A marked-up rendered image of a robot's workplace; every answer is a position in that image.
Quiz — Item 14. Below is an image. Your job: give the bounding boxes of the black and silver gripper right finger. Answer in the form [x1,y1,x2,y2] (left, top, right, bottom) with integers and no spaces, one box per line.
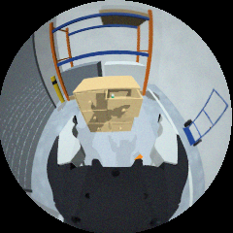
[150,114,188,204]

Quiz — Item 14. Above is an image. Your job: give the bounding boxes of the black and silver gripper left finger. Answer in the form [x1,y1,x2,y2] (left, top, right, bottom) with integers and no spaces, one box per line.
[47,116,85,203]

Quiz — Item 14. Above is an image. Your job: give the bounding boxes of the tan wooden chest of drawers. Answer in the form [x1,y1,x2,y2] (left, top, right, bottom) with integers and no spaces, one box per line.
[73,76,141,132]

